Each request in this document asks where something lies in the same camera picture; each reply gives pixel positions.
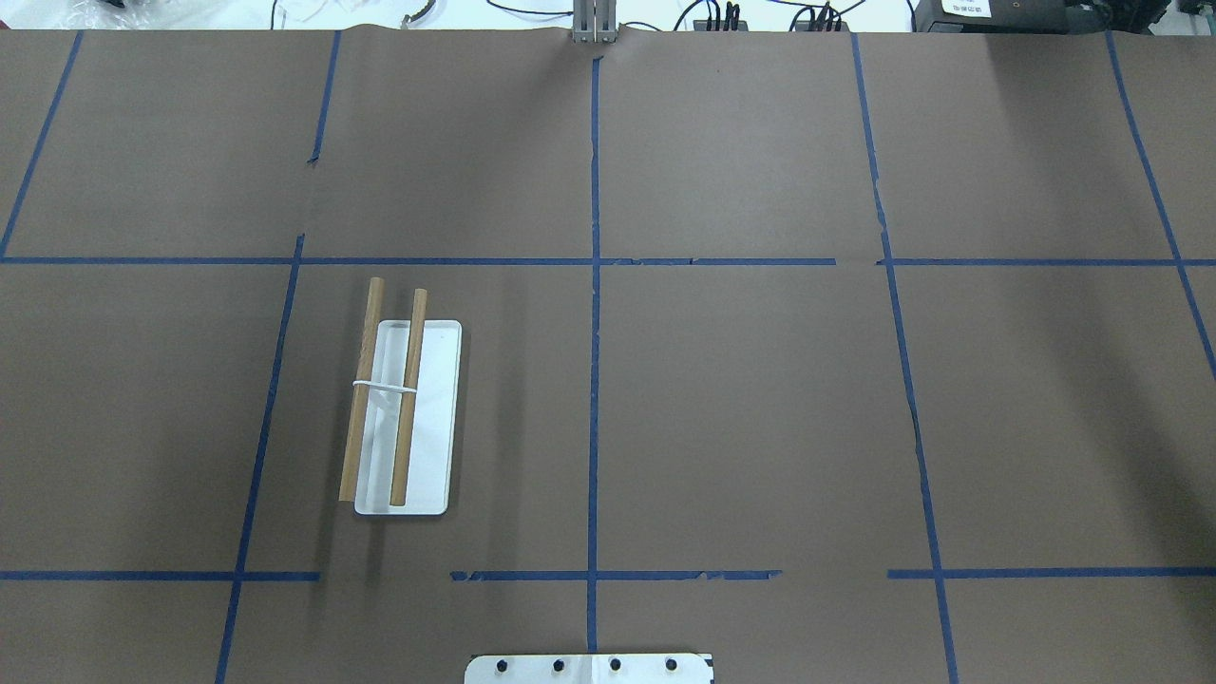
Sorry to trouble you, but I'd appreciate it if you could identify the black usb hub left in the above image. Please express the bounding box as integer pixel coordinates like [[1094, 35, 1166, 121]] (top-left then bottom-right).
[[685, 1, 749, 33]]

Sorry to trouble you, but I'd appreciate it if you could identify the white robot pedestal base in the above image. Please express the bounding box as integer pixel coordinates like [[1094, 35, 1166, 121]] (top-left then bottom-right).
[[465, 654, 715, 683]]

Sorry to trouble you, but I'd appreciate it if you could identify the grey aluminium frame post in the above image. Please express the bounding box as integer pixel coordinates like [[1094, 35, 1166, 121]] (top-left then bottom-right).
[[572, 0, 619, 45]]

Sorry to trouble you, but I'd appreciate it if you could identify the black equipment box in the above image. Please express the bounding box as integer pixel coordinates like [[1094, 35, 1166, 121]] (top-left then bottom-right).
[[912, 1, 1171, 35]]

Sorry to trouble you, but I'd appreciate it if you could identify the black usb hub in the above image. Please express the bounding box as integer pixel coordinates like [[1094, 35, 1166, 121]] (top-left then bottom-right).
[[788, 5, 848, 33], [685, 1, 749, 33]]

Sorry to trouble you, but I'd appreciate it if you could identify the black usb hub right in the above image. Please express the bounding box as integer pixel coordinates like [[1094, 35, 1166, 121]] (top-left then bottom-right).
[[788, 5, 848, 33]]

